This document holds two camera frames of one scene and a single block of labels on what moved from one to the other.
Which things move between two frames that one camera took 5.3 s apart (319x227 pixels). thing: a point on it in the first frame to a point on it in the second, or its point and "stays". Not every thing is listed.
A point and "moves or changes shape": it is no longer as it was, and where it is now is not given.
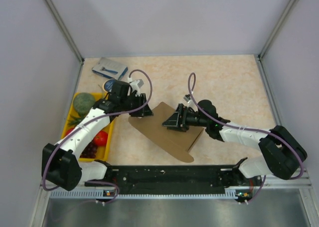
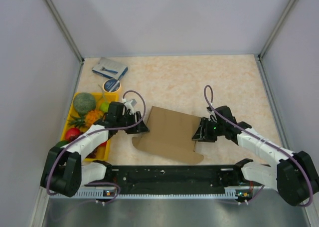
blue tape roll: [107, 85] stays
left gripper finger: [147, 111] to [143, 127]
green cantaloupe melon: [82, 103] stays
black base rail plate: [174, 179] stays
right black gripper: [179, 118] to [202, 133]
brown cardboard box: [178, 142] moves or changes shape
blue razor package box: [110, 67] stays
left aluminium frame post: [64, 28] stays
